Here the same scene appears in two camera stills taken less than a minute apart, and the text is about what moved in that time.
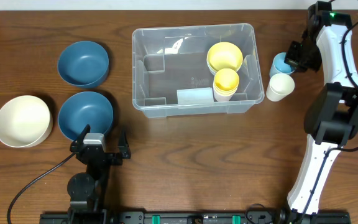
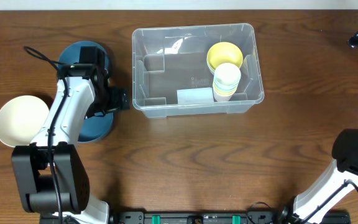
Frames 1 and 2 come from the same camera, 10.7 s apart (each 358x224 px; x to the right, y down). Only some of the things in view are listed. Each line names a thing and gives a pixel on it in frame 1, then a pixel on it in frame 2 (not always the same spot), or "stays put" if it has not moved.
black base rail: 197,217 stays put
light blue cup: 279,66 → 225,89
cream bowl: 23,121 stays put
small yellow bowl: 224,55 stays put
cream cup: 281,85 → 227,74
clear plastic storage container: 195,70 stays put
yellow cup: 224,90 stays put
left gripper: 98,155 → 120,99
